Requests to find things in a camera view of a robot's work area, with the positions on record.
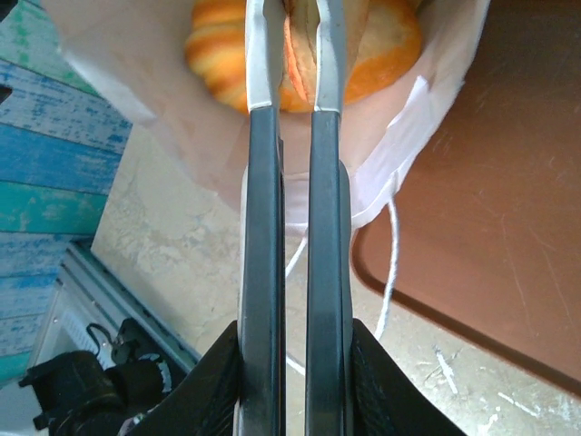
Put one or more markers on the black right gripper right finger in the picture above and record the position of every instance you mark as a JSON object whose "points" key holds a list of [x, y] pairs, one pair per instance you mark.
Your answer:
{"points": [[386, 390]]}

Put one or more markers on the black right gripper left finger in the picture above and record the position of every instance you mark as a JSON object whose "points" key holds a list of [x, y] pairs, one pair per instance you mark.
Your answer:
{"points": [[209, 390]]}

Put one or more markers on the metal kitchen tongs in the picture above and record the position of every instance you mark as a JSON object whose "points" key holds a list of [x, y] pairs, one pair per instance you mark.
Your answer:
{"points": [[263, 227]]}

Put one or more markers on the white patterned paper bag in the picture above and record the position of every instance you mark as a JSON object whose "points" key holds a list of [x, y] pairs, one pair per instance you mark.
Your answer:
{"points": [[159, 91]]}

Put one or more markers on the yellow striped fake croissant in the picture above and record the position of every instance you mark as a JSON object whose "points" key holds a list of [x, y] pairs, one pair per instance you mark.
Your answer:
{"points": [[213, 59]]}

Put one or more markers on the large oval fake loaf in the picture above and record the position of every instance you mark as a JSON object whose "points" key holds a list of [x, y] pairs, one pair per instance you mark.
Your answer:
{"points": [[386, 50]]}

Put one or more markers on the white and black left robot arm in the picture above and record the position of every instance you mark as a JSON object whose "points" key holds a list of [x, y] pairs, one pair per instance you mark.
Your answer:
{"points": [[68, 386]]}

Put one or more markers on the brown rectangular tray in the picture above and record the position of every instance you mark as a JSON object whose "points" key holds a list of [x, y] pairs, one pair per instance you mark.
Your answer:
{"points": [[499, 204]]}

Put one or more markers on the aluminium mounting rail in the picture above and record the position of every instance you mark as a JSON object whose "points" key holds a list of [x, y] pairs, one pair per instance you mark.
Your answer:
{"points": [[131, 304]]}

